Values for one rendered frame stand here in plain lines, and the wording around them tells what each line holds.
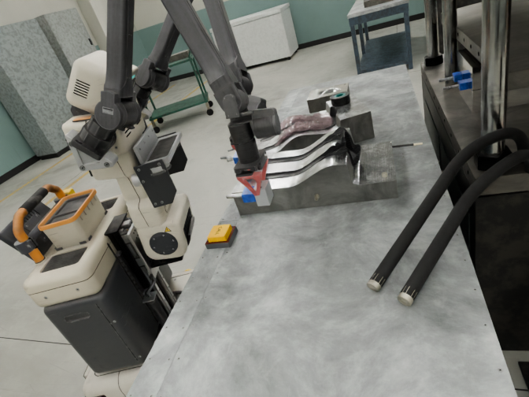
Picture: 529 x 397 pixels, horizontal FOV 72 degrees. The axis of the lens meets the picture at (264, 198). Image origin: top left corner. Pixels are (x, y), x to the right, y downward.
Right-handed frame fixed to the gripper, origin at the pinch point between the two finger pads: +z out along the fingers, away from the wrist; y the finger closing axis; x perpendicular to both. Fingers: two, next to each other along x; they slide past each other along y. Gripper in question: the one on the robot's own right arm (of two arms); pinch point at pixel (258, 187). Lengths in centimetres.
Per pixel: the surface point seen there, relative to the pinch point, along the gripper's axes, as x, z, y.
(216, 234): 16.1, 12.0, -4.0
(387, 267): -32.3, 11.1, -21.2
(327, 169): -17.5, 2.5, 10.5
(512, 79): -68, -8, 28
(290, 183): -5.1, 6.8, 12.3
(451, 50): -64, -2, 98
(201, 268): 18.0, 15.8, -14.3
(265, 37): 172, 42, 661
